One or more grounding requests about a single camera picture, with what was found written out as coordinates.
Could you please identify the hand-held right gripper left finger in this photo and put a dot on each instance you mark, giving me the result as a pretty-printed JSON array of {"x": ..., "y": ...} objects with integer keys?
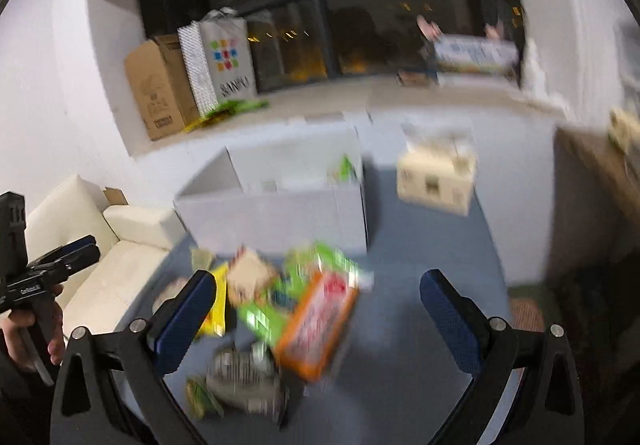
[{"x": 187, "y": 320}]

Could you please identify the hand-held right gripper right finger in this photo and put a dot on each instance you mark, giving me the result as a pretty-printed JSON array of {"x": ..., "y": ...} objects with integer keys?
[{"x": 450, "y": 320}]

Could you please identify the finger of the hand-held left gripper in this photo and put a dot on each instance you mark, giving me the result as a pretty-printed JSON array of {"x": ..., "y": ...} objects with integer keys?
[
  {"x": 75, "y": 261},
  {"x": 75, "y": 243}
]

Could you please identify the yellow snack packet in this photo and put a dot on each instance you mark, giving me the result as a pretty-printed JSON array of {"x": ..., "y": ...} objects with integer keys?
[{"x": 215, "y": 305}]

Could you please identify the beige snack packet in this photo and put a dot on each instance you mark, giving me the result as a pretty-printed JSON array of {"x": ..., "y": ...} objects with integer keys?
[{"x": 250, "y": 275}]

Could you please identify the small green snack packet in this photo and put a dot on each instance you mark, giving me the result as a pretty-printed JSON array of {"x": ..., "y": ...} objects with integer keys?
[{"x": 202, "y": 397}]

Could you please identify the silver snack packet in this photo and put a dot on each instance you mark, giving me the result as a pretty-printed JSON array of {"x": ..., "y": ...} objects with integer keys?
[{"x": 245, "y": 380}]

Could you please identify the orange snack packet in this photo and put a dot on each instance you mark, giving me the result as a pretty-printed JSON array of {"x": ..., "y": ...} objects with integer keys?
[{"x": 315, "y": 325}]

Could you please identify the white cardboard box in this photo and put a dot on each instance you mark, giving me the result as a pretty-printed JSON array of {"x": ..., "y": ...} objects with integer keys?
[{"x": 280, "y": 220}]

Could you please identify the person's left hand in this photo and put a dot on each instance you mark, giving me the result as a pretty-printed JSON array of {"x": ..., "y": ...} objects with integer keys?
[{"x": 12, "y": 340}]

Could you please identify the white sofa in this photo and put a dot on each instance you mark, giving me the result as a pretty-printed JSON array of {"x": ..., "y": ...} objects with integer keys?
[{"x": 125, "y": 270}]

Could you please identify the brown cardboard flap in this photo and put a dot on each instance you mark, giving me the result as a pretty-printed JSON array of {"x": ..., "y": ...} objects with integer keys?
[{"x": 115, "y": 196}]

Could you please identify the woven mat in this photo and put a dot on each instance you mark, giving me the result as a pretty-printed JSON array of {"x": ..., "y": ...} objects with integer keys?
[{"x": 527, "y": 312}]

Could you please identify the cream tissue pack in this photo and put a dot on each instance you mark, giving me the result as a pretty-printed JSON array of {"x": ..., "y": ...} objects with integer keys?
[{"x": 435, "y": 180}]

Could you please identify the brown cardboard box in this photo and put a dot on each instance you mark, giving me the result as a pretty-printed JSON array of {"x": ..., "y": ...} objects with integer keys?
[{"x": 155, "y": 90}]

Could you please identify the pile of green sachets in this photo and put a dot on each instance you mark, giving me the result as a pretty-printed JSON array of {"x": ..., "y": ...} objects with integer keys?
[{"x": 230, "y": 110}]

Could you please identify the brown stone counter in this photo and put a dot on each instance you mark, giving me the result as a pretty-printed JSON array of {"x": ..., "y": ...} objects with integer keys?
[{"x": 590, "y": 170}]

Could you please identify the white shopping bag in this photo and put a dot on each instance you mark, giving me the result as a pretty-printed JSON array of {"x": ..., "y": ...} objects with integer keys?
[{"x": 220, "y": 60}]

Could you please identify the brown wrapper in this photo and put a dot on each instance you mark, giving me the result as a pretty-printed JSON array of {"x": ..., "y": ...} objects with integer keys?
[{"x": 415, "y": 78}]

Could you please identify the cream green box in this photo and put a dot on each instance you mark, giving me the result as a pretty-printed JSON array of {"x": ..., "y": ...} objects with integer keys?
[{"x": 625, "y": 127}]

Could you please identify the printed carton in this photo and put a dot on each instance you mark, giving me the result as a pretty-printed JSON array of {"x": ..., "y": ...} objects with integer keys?
[{"x": 475, "y": 55}]

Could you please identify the pink plastic tool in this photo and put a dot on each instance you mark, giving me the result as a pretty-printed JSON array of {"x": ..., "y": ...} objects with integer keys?
[
  {"x": 492, "y": 31},
  {"x": 427, "y": 27}
]

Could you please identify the dark window frame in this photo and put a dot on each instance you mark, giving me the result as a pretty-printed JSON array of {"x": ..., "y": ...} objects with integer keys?
[{"x": 320, "y": 0}]

